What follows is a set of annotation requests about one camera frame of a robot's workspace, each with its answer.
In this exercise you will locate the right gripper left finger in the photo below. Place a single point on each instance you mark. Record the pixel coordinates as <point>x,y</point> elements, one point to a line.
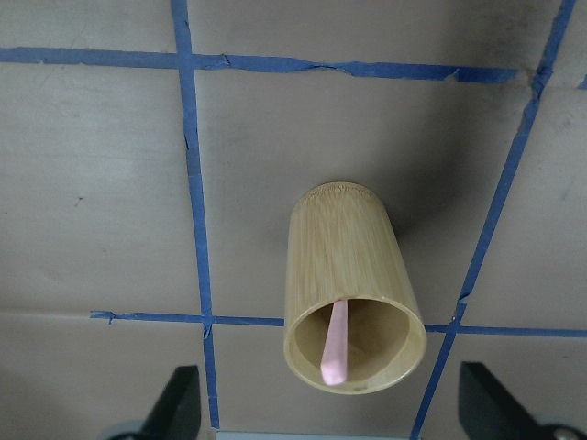
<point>176,415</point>

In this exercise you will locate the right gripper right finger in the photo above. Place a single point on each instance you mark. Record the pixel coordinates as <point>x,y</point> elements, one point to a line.
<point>488,411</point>

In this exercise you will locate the bamboo cylinder holder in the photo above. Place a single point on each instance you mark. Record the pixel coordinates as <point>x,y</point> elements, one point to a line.
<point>342,247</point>

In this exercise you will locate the pink chopstick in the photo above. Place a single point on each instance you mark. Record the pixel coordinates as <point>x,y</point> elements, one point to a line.
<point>334,361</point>

